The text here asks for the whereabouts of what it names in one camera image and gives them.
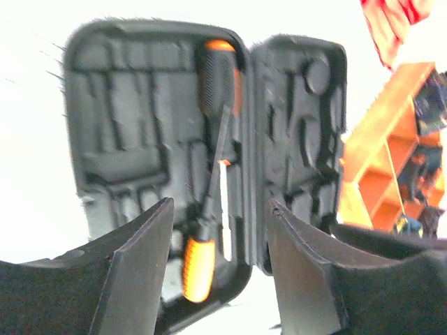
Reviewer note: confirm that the wooden compartment tray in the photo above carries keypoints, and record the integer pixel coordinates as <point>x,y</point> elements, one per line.
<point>377,150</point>

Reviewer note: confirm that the large orange handled screwdriver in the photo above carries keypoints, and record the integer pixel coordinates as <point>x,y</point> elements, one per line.
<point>220,75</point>

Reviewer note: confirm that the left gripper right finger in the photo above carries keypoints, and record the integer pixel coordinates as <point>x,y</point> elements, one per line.
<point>351,280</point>

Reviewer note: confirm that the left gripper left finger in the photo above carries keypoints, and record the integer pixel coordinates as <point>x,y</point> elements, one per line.
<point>112,285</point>

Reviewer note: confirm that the black plastic tool case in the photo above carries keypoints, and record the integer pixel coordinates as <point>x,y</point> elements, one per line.
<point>138,134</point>

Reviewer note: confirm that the red folded cloth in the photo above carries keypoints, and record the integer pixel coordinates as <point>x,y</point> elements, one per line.
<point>389,22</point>

